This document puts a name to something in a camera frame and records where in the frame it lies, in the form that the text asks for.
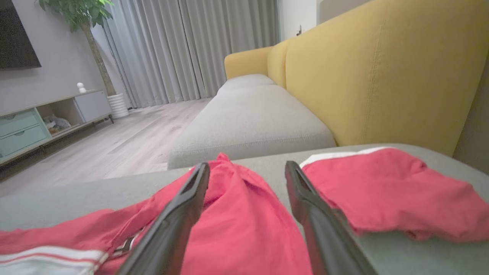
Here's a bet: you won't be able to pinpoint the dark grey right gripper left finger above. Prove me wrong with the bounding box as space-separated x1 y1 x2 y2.
115 162 210 275

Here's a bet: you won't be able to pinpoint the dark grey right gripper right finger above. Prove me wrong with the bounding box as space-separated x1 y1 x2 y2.
285 160 379 275

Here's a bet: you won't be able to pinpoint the red jersey top white trim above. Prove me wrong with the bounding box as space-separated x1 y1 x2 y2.
0 153 314 275

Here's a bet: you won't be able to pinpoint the red Bulls shorts white stripe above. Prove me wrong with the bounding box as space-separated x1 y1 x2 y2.
300 147 489 242

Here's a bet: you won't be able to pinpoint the white ribbed plant pot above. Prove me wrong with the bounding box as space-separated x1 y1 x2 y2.
107 93 130 119

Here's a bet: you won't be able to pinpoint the large grey sofa seat cushion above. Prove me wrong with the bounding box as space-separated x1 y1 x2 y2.
167 85 337 170

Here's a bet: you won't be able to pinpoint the grey teal TV cabinet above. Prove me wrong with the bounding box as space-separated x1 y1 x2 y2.
0 90 114 167

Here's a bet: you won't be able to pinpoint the toys in cabinet shelf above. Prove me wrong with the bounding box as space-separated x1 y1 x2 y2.
43 115 71 135

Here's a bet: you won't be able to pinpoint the wide yellow sofa back cushion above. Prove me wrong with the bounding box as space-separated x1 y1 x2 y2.
285 0 489 156

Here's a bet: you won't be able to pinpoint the small grey sofa seat cushion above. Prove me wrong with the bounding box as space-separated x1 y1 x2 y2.
217 74 276 96

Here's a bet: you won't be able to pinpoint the narrow yellow sofa back cushion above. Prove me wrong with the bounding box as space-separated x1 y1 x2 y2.
267 38 295 89

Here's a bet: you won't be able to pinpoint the grey pleated curtain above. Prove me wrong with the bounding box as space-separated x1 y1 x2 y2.
92 0 281 109

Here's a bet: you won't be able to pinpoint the yellow sofa end back cushion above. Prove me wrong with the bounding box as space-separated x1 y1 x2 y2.
224 47 274 80

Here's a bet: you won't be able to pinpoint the green indoor tree plant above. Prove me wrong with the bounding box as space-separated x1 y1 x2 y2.
36 0 116 96

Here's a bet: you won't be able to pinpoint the black wall television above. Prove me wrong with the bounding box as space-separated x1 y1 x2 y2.
0 0 42 70

